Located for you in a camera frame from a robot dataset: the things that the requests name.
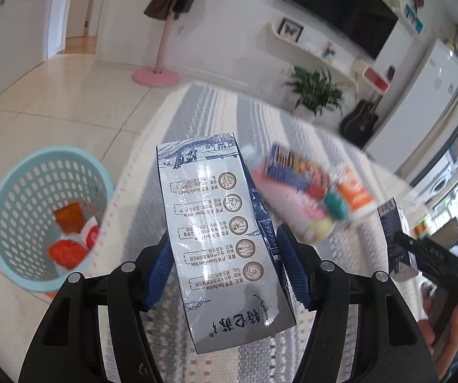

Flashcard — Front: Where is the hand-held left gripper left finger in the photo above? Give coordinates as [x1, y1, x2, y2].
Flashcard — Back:
[18, 233, 172, 383]

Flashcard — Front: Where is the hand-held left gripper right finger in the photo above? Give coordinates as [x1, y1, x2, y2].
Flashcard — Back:
[276, 223, 441, 383]

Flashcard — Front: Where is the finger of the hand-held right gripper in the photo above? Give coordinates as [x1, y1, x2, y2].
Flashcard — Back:
[393, 231, 439, 270]

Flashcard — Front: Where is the dark blue milk carton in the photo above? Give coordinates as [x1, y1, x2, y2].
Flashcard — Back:
[377, 197, 420, 282]

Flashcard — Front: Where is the blue white milk carton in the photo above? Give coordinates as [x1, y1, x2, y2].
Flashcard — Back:
[156, 132, 297, 355]

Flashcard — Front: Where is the light blue plastic basket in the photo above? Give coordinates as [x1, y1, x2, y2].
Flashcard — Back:
[0, 146, 115, 293]

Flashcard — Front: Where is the person's right hand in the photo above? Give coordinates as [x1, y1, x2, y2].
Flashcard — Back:
[416, 283, 458, 383]

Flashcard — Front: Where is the pale yellow bottle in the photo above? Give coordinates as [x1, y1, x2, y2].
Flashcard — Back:
[306, 219, 336, 245]

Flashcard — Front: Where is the pink packet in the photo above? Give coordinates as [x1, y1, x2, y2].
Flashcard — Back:
[251, 163, 333, 232]

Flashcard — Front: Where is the white washing machine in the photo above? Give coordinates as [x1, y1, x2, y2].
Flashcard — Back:
[426, 163, 455, 198]

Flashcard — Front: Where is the teal bottle cap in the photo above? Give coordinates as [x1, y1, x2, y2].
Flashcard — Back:
[324, 191, 350, 221]

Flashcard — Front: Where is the orange white tube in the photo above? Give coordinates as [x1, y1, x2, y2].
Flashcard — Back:
[338, 167, 375, 222]

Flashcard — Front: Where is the red white wrapper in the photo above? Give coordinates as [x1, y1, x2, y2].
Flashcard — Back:
[80, 215, 102, 250]

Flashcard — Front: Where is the crumpled red wrapper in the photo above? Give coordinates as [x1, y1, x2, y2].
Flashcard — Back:
[48, 239, 91, 271]

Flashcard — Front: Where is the blue colourful snack packet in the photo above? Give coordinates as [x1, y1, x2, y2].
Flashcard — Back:
[265, 143, 330, 197]

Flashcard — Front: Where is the orange snack packet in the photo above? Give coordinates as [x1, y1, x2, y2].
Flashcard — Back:
[52, 201, 87, 235]

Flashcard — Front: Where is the black acoustic guitar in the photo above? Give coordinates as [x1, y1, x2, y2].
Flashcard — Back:
[340, 96, 384, 148]

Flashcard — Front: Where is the white refrigerator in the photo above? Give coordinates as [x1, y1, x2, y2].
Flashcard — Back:
[367, 40, 458, 186]

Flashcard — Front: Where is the grey white striped mat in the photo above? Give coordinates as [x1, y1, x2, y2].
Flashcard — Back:
[81, 82, 445, 383]

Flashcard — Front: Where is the red white shelf box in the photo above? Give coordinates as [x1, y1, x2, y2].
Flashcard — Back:
[363, 66, 390, 93]

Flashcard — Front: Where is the green potted plant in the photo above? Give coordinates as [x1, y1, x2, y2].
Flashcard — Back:
[283, 66, 347, 121]

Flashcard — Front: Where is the pink coat stand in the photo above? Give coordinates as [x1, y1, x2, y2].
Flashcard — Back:
[132, 0, 182, 87]

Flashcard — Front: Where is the framed butterfly picture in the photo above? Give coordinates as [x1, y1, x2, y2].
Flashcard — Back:
[279, 18, 305, 43]

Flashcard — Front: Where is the black flat television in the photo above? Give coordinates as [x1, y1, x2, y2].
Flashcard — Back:
[276, 0, 398, 60]

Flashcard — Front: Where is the white door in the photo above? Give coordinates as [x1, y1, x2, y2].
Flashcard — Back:
[0, 0, 69, 97]

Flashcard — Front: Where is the white wavy wall shelf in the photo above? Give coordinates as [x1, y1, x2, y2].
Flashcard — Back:
[267, 22, 359, 88]

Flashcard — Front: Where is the blue wall card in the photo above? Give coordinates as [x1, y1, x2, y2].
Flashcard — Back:
[404, 3, 424, 35]

